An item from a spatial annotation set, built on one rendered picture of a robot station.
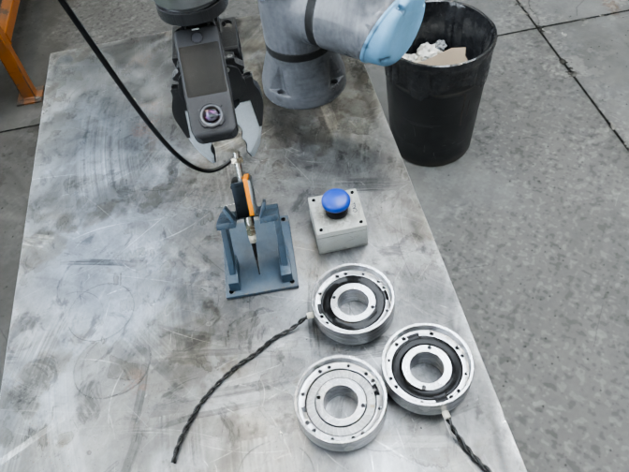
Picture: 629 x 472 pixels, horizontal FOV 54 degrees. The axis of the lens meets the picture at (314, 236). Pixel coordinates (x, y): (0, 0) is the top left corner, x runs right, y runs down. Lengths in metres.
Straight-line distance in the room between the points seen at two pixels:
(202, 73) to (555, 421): 1.28
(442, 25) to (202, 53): 1.51
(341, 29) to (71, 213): 0.50
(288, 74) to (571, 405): 1.08
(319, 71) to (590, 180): 1.27
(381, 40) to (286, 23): 0.17
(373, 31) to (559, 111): 1.51
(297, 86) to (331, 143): 0.12
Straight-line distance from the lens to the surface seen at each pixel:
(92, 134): 1.16
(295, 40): 1.02
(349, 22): 0.94
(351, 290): 0.80
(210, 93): 0.63
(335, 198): 0.83
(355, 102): 1.09
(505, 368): 1.69
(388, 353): 0.75
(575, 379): 1.72
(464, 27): 2.07
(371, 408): 0.72
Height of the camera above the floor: 1.49
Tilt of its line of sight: 51 degrees down
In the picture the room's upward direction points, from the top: 9 degrees counter-clockwise
